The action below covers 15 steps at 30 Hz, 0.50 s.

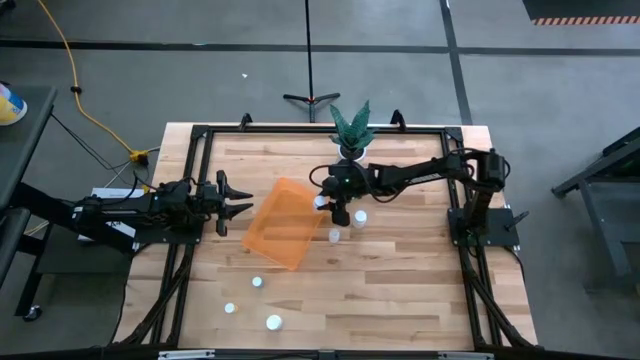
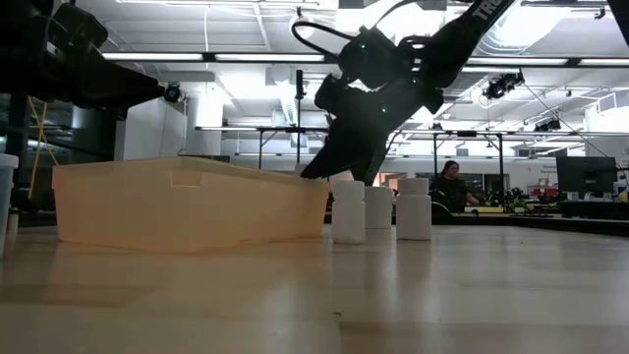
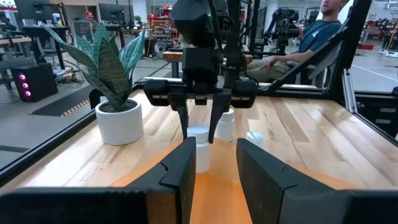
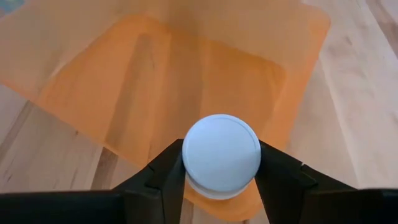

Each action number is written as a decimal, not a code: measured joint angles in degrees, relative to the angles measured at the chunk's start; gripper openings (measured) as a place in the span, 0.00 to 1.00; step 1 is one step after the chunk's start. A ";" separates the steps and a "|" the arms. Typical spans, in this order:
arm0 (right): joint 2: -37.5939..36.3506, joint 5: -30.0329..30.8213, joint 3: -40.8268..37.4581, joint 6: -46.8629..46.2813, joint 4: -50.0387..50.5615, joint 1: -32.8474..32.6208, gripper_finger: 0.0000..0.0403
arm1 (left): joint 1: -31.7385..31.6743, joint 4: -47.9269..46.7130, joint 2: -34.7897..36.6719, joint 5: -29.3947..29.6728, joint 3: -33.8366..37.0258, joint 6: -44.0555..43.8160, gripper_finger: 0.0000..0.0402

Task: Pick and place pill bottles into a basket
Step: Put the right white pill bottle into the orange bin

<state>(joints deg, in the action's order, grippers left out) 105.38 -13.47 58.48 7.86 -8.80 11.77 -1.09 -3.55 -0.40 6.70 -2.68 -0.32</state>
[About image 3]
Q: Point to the black background robot arm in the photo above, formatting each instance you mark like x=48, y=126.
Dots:
x=284, y=26

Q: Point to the silver aluminium rail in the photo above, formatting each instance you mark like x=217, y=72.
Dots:
x=349, y=90

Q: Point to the black computer tower pink lights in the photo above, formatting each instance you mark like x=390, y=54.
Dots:
x=35, y=82

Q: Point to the black floor mat striped edge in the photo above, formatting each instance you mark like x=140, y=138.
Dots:
x=65, y=104

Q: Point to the snake plant in white pot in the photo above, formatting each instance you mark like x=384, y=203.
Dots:
x=119, y=126

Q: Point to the seated person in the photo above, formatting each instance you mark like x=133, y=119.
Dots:
x=314, y=40

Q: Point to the grey chair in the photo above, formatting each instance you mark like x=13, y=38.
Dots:
x=325, y=68

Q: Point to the orange basket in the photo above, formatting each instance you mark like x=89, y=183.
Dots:
x=217, y=199

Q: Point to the black computer monitor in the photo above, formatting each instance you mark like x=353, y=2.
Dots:
x=32, y=9
x=111, y=12

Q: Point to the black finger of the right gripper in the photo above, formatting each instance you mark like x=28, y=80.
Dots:
x=182, y=115
x=219, y=115

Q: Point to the wooden workbench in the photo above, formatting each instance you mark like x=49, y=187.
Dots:
x=173, y=57

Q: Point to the black desk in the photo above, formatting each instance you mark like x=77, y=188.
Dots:
x=43, y=37

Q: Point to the black table frame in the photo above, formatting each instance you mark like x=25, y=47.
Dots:
x=46, y=146

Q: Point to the person with red cap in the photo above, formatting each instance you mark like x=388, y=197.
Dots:
x=90, y=18

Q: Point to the amber pill bottle white cap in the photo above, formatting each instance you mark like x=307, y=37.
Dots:
x=202, y=155
x=225, y=127

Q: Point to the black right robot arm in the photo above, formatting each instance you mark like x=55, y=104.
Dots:
x=192, y=21

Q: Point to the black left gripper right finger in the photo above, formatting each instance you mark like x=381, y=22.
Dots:
x=311, y=205

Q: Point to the black chalkboard sign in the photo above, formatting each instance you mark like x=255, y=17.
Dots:
x=82, y=31

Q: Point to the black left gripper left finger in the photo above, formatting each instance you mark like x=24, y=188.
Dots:
x=93, y=205

